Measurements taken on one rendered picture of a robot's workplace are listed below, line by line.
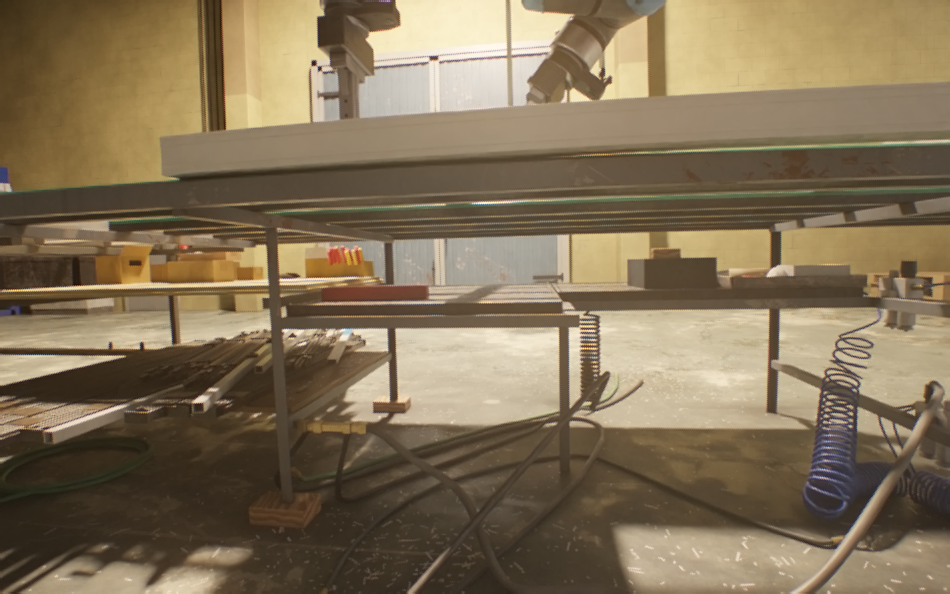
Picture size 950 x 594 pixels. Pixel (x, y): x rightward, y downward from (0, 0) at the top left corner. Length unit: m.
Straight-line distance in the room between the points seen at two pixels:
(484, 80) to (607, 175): 7.05
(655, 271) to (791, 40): 7.37
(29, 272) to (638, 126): 2.43
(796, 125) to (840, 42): 8.24
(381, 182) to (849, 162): 0.75
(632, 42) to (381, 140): 6.99
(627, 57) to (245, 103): 5.84
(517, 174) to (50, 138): 11.15
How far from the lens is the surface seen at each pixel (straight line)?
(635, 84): 7.49
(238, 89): 8.79
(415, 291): 1.31
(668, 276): 1.64
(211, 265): 2.11
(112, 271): 2.53
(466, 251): 7.32
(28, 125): 12.10
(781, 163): 0.88
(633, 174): 0.81
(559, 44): 0.97
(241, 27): 9.10
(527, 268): 7.26
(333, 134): 0.86
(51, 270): 2.71
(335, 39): 0.86
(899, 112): 0.94
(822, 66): 8.87
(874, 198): 1.66
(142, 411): 1.54
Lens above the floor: 0.69
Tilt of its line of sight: 4 degrees down
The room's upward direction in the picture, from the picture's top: 1 degrees counter-clockwise
